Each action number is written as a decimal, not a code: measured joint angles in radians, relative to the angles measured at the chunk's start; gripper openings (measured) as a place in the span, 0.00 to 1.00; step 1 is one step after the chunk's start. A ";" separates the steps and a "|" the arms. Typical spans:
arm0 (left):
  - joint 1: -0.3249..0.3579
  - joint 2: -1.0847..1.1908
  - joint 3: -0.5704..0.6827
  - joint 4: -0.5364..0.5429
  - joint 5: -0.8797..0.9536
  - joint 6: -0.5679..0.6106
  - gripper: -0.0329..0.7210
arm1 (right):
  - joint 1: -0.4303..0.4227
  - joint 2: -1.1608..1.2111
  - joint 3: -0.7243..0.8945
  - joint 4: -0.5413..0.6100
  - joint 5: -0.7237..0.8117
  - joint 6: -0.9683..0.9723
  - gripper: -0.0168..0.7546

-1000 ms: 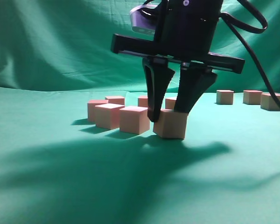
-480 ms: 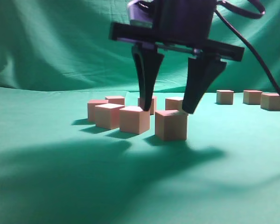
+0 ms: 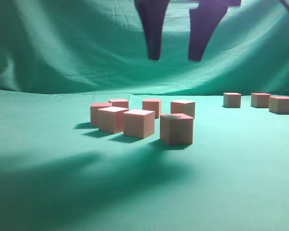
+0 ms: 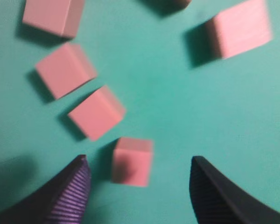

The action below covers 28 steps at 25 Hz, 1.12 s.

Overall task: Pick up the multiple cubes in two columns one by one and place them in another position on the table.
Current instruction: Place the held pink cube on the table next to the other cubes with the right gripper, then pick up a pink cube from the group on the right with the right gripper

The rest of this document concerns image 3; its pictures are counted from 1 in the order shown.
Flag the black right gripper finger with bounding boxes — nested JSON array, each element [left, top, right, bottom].
[[188, 0, 228, 61], [134, 0, 169, 60]]

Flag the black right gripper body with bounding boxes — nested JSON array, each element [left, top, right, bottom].
[[228, 0, 241, 6]]

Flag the pink cube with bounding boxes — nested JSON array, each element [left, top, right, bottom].
[[251, 93, 271, 108], [123, 109, 155, 139], [108, 99, 129, 108], [171, 100, 196, 119], [98, 106, 129, 134], [223, 92, 241, 108], [90, 103, 112, 126], [269, 96, 289, 115], [142, 98, 162, 118], [160, 113, 194, 145]]

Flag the green cloth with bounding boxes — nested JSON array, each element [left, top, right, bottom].
[[0, 0, 289, 231]]

